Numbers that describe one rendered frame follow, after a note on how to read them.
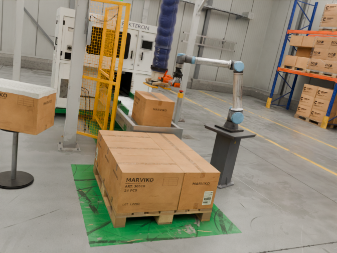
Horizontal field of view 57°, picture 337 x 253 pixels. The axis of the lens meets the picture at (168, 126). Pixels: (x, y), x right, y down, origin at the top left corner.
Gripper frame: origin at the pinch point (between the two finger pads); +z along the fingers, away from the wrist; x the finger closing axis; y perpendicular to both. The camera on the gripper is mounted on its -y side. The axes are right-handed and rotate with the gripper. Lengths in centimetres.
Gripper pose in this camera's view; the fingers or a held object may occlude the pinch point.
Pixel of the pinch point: (176, 84)
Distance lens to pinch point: 374.1
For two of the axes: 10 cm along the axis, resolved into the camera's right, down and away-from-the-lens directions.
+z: -1.8, 9.5, 2.5
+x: -9.1, -0.6, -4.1
